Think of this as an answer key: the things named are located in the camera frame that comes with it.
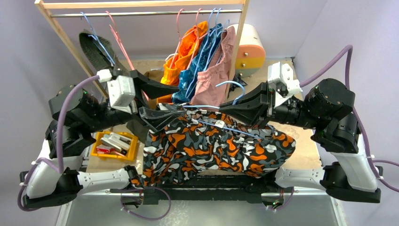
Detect blue wire hanger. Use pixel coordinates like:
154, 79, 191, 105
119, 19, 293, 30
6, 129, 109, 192
181, 81, 261, 139
80, 12, 115, 66

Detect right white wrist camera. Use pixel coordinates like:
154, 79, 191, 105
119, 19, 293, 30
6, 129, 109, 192
267, 61, 302, 108

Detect blue patterned shorts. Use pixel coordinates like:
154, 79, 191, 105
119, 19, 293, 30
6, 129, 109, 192
172, 23, 223, 104

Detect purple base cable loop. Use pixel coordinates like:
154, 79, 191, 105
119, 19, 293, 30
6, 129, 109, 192
120, 186, 172, 222

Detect olive green shorts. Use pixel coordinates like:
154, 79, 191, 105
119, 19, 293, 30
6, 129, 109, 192
79, 29, 149, 143

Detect wooden clothes rack frame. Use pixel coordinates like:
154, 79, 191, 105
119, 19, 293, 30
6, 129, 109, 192
34, 0, 250, 99

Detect dark patterned cloth on floor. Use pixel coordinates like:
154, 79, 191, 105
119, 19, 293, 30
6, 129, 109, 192
229, 77, 247, 92

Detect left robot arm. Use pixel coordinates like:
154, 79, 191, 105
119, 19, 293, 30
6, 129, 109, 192
17, 69, 179, 211

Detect yellow plastic bin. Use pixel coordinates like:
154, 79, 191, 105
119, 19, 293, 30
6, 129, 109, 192
90, 131, 139, 162

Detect brown shorts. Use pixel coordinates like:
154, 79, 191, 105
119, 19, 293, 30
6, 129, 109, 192
144, 70, 164, 109

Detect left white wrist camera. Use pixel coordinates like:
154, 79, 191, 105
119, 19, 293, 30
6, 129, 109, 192
96, 69, 138, 114

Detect pink hanger holding orange shorts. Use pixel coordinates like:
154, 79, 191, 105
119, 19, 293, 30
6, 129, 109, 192
165, 8, 195, 68

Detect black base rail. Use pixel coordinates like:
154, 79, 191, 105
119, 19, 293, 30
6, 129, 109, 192
110, 174, 295, 208

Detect metal hanging rod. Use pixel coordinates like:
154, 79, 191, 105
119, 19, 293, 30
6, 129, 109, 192
50, 9, 242, 18

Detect pink wire hanger left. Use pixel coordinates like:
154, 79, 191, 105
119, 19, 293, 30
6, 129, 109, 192
105, 11, 150, 101

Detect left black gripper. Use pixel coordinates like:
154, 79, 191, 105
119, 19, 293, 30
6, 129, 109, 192
86, 70, 188, 132

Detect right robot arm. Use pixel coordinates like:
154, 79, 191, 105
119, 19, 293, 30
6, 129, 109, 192
219, 79, 381, 203

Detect white orange yellow drawer cabinet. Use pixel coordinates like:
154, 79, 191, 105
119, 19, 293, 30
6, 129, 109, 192
235, 24, 266, 77

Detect blue hanger holding pink shorts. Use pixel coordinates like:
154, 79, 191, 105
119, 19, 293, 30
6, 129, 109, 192
202, 8, 223, 71

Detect pink shorts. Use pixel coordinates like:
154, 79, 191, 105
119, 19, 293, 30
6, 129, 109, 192
190, 25, 236, 106

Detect camouflage orange black shorts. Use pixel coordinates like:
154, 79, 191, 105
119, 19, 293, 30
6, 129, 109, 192
131, 108, 296, 189

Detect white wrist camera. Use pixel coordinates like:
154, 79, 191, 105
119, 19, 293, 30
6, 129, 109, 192
267, 61, 302, 108
96, 69, 138, 114

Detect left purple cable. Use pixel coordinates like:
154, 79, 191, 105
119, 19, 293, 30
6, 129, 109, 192
17, 74, 100, 212

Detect white stapler in bin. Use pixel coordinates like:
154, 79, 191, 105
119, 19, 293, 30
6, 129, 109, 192
100, 132, 132, 151

